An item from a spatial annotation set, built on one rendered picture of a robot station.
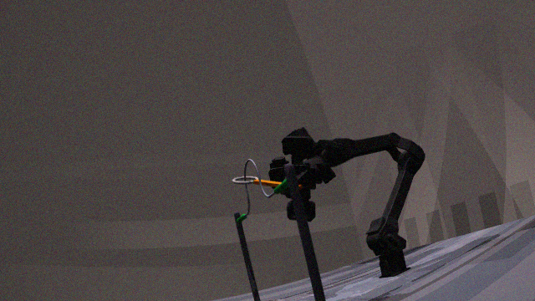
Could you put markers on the orange handle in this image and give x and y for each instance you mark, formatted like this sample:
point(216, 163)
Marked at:
point(256, 182)

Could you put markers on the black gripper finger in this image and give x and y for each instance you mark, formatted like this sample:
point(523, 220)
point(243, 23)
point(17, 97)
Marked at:
point(305, 193)
point(302, 172)

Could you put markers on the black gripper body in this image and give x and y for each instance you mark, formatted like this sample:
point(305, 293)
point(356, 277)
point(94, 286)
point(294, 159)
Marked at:
point(299, 146)

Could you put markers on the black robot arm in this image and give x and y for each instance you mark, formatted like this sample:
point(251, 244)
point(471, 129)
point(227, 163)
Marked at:
point(382, 236)

